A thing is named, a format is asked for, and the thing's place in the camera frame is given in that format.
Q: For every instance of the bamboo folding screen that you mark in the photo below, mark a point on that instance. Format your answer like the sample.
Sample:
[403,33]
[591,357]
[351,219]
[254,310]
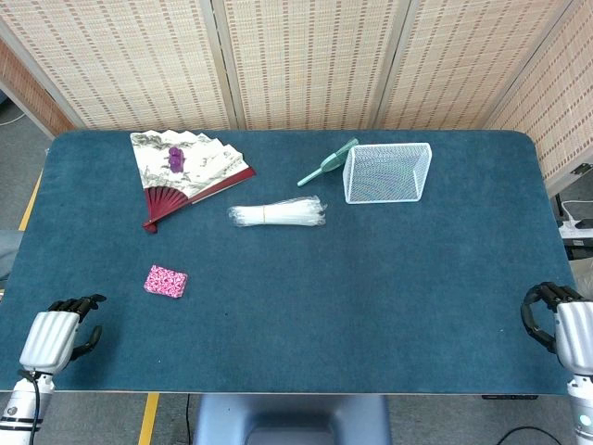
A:
[301,60]

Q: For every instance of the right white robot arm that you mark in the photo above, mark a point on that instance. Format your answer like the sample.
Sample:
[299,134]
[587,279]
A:
[583,408]

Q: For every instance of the white power strip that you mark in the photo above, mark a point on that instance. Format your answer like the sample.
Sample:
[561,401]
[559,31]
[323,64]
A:
[576,227]

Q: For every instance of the pink patterned small pouch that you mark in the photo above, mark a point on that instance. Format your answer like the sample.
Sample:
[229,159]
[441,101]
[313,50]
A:
[166,281]

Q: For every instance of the small purple toy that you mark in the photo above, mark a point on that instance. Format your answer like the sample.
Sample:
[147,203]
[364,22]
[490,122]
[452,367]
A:
[176,159]

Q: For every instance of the green hand brush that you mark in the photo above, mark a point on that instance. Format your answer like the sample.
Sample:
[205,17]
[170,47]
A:
[331,161]

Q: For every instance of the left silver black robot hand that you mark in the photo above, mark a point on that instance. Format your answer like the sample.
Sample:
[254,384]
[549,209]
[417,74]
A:
[46,338]

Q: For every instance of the painted paper folding fan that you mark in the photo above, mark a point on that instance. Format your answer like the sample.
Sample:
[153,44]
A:
[204,164]

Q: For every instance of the black table control panel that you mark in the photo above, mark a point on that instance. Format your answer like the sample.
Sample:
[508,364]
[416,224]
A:
[509,397]

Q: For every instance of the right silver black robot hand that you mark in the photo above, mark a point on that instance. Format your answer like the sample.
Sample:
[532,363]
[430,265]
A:
[574,334]

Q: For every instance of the thin rubber band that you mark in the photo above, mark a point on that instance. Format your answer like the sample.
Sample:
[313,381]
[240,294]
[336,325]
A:
[264,216]

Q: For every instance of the blue felt table mat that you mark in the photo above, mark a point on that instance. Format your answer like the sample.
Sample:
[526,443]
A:
[324,301]

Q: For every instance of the clear plastic tie bundle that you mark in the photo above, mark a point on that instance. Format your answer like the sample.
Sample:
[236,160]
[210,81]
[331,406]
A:
[287,214]

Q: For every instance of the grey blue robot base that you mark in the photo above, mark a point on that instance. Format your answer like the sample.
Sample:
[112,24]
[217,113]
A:
[222,419]

